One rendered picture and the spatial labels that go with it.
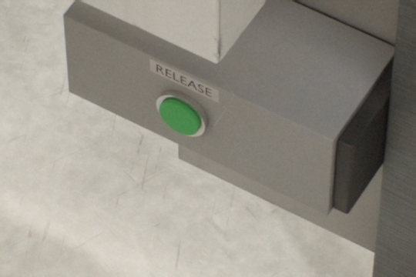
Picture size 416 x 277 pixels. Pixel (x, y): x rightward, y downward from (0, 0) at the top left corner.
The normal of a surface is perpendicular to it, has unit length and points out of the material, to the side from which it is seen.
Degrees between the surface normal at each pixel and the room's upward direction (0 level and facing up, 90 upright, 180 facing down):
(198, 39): 90
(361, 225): 90
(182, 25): 90
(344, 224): 90
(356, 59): 0
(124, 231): 0
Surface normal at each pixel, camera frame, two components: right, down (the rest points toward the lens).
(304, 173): -0.51, 0.69
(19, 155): 0.00, -0.60
